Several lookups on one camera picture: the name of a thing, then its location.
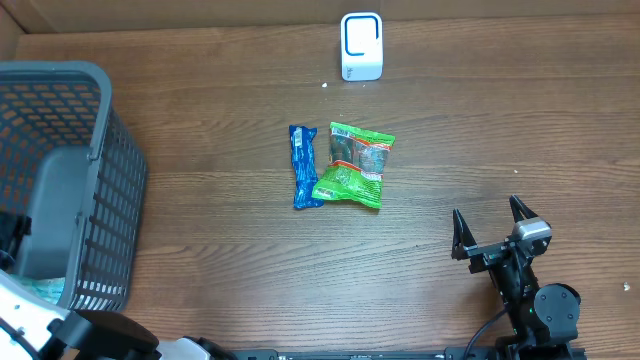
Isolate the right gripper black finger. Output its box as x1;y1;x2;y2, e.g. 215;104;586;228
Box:
452;209;477;250
509;195;537;223

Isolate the green snack bag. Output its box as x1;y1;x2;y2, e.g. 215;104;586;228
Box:
312;122;396;209

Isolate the light blue snack packet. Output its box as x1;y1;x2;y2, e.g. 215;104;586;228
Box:
11;274;66;305

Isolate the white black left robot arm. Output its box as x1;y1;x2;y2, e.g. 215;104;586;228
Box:
1;274;236;359

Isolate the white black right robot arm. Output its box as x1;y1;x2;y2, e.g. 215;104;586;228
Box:
445;195;586;359

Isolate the white barcode scanner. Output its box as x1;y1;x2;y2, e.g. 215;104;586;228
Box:
340;12;384;82

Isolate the grey plastic basket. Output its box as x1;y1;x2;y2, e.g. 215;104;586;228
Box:
1;61;149;312

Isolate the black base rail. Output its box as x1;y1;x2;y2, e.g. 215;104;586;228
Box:
227;346;587;360

